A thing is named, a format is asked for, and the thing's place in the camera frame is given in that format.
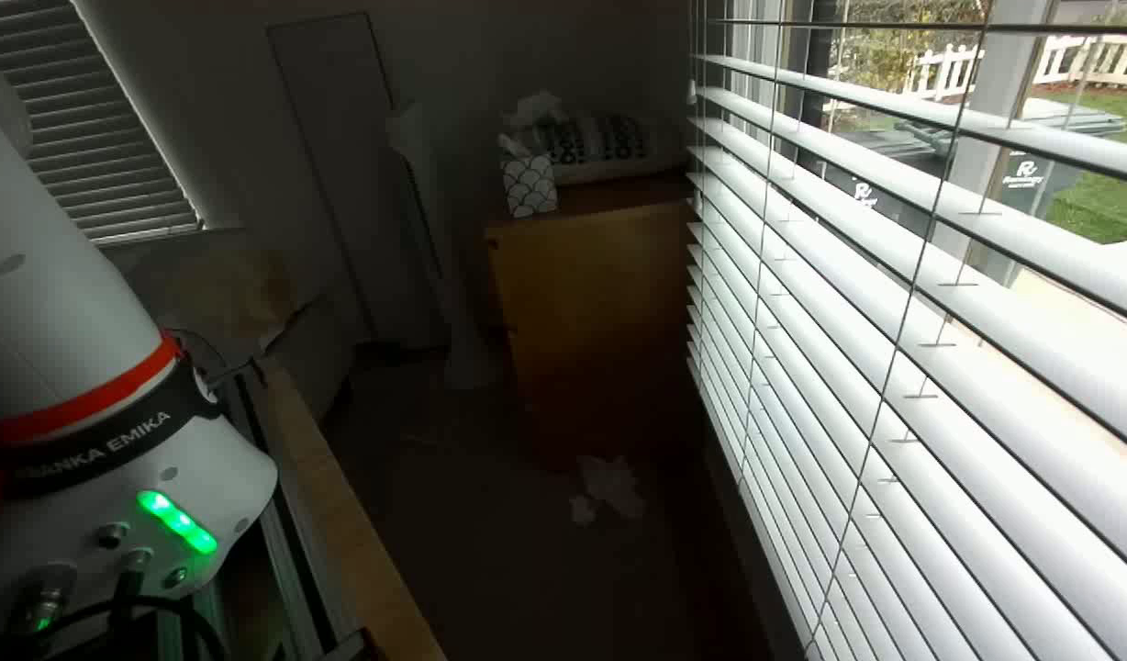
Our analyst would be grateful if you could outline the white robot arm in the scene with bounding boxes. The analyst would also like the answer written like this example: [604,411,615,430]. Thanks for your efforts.
[0,75,278,661]

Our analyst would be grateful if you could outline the wooden dresser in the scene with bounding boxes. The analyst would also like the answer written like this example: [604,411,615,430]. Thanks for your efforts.
[484,173,684,463]

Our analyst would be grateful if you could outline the patterned tissue box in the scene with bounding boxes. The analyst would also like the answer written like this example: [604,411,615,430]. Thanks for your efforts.
[495,134,558,217]

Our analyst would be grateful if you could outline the crumpled tissue on floor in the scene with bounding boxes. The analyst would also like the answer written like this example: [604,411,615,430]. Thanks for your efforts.
[569,457,646,527]

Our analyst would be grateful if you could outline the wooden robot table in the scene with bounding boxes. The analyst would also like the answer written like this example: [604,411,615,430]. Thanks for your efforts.
[255,360,449,661]

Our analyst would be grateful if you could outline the white window blinds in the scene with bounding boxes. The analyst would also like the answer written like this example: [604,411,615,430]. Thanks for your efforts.
[688,57,1127,661]

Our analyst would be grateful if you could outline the white louvered door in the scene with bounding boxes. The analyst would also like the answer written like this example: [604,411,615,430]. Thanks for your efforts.
[0,0,207,244]

